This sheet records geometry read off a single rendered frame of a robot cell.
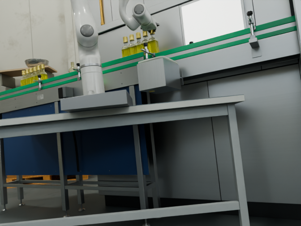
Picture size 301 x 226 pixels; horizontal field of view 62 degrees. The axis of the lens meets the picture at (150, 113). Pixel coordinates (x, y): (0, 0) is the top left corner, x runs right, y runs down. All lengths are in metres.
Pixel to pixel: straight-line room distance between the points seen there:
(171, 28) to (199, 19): 0.21
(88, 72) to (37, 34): 4.37
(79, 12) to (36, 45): 4.17
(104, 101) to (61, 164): 1.05
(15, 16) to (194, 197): 5.17
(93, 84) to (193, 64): 0.63
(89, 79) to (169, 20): 0.84
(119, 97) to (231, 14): 0.98
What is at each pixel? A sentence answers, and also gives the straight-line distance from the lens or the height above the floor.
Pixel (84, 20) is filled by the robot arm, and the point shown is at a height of 1.24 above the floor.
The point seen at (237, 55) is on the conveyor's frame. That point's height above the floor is 0.99.
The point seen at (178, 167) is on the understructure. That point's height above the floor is 0.33.
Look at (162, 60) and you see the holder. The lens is 1.38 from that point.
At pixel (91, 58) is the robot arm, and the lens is 1.43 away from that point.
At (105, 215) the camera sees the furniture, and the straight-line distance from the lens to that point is 1.42.
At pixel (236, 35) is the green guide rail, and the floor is 1.11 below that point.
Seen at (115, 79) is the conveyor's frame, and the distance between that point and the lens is 1.76.
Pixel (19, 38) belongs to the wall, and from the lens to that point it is 5.87.
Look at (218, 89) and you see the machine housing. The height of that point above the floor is 0.85.
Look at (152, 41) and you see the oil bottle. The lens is 1.81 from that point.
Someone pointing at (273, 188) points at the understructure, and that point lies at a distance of 1.75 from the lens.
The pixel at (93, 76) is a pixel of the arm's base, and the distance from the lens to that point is 1.40.
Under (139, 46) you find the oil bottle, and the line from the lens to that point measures 1.85.
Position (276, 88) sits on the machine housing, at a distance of 1.70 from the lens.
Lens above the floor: 0.61
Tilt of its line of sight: 4 degrees up
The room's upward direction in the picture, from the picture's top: 6 degrees counter-clockwise
